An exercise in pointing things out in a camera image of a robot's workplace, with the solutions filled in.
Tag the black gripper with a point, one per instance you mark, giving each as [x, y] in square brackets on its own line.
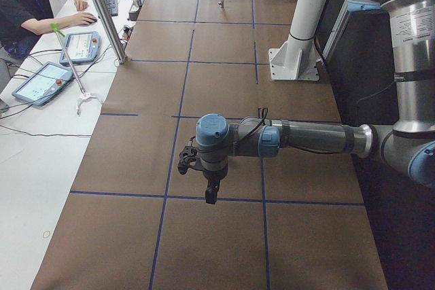
[213, 176]

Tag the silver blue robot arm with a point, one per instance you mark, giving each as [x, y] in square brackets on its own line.
[407, 146]

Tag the brown paper table cover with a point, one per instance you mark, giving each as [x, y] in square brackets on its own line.
[132, 221]

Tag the white mounting pillar with base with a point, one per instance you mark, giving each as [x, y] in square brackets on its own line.
[296, 58]

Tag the far blue teach pendant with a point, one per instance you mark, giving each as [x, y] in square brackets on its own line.
[82, 47]

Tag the blue teach pendant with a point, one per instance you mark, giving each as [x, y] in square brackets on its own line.
[82, 47]
[44, 85]

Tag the near blue teach pendant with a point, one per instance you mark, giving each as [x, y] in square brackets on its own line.
[44, 85]

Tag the person in black shirt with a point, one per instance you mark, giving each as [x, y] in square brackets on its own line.
[23, 22]

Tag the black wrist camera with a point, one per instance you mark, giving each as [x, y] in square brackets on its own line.
[189, 159]

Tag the aluminium frame post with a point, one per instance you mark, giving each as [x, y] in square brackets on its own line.
[110, 30]

